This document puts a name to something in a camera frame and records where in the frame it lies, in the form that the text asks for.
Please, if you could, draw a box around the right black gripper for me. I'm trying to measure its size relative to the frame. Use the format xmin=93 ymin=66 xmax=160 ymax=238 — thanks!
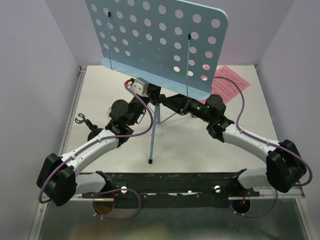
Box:
xmin=161 ymin=86 xmax=213 ymax=124

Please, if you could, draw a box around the blue music stand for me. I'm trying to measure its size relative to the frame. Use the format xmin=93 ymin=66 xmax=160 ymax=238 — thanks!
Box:
xmin=83 ymin=0 xmax=230 ymax=165

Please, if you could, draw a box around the pink sheet music page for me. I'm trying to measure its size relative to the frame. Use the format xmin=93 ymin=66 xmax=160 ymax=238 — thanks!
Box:
xmin=211 ymin=65 xmax=250 ymax=105

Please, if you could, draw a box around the black microphone stand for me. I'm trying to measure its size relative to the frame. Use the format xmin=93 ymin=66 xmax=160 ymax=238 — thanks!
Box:
xmin=74 ymin=113 xmax=103 ymax=141

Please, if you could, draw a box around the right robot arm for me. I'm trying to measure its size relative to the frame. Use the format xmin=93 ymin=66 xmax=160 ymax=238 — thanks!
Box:
xmin=160 ymin=94 xmax=307 ymax=196

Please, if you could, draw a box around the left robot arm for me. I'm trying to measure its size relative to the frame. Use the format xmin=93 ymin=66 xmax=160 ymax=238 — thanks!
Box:
xmin=36 ymin=82 xmax=161 ymax=207

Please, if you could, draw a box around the metal front plate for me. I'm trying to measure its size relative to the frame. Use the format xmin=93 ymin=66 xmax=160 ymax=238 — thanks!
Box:
xmin=29 ymin=198 xmax=320 ymax=240

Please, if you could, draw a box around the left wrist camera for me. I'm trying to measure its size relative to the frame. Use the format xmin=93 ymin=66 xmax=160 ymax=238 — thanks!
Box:
xmin=130 ymin=77 xmax=149 ymax=97

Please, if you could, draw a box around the left aluminium edge rail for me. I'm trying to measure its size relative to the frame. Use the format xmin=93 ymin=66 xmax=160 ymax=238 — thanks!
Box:
xmin=58 ymin=66 xmax=88 ymax=156

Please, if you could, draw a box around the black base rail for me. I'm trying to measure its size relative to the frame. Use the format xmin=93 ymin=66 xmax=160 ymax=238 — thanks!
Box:
xmin=82 ymin=172 xmax=260 ymax=209

